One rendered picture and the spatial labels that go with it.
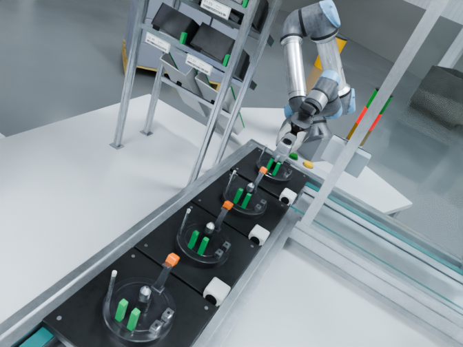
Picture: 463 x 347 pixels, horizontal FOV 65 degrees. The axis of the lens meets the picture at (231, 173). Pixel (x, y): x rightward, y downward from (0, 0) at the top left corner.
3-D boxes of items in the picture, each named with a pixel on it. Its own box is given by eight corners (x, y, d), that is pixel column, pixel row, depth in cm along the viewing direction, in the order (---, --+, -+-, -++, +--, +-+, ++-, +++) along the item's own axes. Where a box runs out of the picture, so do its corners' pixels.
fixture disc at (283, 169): (262, 156, 139) (264, 152, 138) (295, 175, 136) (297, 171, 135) (248, 169, 128) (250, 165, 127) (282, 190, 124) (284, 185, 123)
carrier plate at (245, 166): (255, 150, 145) (257, 146, 144) (308, 180, 140) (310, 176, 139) (228, 172, 126) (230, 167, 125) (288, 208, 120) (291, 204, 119)
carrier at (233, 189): (226, 174, 125) (238, 144, 118) (286, 211, 119) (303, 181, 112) (188, 205, 105) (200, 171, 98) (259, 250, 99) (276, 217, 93)
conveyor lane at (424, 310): (247, 168, 150) (255, 148, 145) (444, 284, 131) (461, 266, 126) (213, 197, 127) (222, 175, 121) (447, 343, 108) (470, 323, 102)
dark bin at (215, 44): (227, 74, 135) (237, 56, 134) (253, 90, 130) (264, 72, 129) (189, 43, 109) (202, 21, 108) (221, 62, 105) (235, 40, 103)
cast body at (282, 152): (278, 151, 131) (285, 134, 127) (288, 157, 130) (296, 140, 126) (269, 158, 124) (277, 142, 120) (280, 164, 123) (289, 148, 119)
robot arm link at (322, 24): (327, 111, 186) (299, 4, 155) (357, 104, 180) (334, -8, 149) (326, 124, 177) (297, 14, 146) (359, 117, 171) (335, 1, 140)
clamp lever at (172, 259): (156, 281, 75) (172, 251, 73) (164, 287, 74) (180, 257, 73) (147, 288, 71) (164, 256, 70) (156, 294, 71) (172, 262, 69)
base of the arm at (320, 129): (314, 144, 190) (311, 125, 191) (339, 138, 179) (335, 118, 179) (295, 145, 180) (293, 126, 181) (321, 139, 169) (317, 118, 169)
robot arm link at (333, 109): (315, 110, 151) (309, 92, 143) (342, 104, 147) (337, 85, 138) (315, 124, 147) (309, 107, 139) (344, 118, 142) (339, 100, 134)
